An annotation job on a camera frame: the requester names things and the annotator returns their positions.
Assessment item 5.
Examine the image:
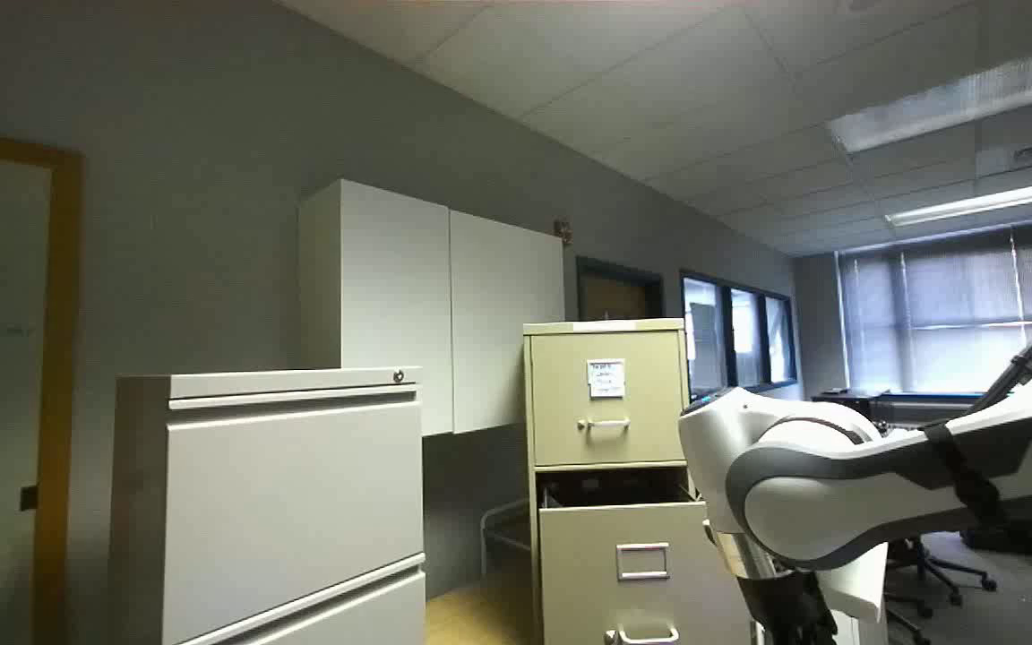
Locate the beige bottom cabinet drawer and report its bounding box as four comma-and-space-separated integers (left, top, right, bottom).
537, 467, 749, 645

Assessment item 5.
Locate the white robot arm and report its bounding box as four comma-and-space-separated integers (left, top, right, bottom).
678, 345, 1032, 645

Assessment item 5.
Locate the beige filing cabinet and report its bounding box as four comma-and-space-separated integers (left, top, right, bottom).
519, 316, 695, 645

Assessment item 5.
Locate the grey lateral file cabinet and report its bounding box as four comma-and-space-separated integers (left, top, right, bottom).
112, 369, 427, 645

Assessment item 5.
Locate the black office chair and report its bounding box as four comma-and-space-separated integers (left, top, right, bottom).
884, 539, 995, 645

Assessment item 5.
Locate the ceiling light panel far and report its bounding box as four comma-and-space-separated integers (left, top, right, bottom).
882, 186, 1032, 229

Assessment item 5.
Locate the ceiling light panel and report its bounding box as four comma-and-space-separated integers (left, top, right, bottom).
827, 55, 1032, 153
882, 186, 1032, 229

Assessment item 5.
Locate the wood framed whiteboard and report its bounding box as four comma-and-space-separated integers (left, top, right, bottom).
0, 135, 81, 645

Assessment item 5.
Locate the ceiling light panel near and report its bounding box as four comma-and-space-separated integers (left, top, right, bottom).
827, 55, 1032, 153

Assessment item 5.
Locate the white wall cabinet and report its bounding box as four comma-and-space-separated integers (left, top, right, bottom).
298, 180, 565, 432

